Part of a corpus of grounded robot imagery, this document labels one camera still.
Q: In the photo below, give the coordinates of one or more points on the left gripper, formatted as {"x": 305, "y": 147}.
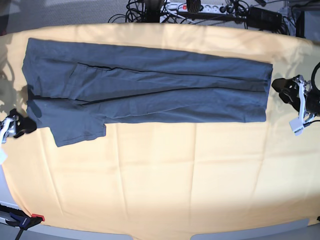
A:
{"x": 307, "y": 104}

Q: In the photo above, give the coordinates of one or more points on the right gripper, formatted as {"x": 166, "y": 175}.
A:
{"x": 15, "y": 125}

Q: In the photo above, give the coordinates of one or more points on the dark blue-grey T-shirt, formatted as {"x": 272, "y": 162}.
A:
{"x": 75, "y": 89}

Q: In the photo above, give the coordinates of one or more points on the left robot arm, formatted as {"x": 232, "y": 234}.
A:
{"x": 316, "y": 74}

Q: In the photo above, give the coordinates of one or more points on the black power adapter brick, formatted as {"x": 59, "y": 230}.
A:
{"x": 261, "y": 16}

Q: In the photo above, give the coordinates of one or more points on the blue and red bar clamp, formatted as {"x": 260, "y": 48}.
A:
{"x": 18, "y": 219}

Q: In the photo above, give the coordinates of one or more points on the white power strip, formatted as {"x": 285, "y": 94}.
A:
{"x": 205, "y": 9}

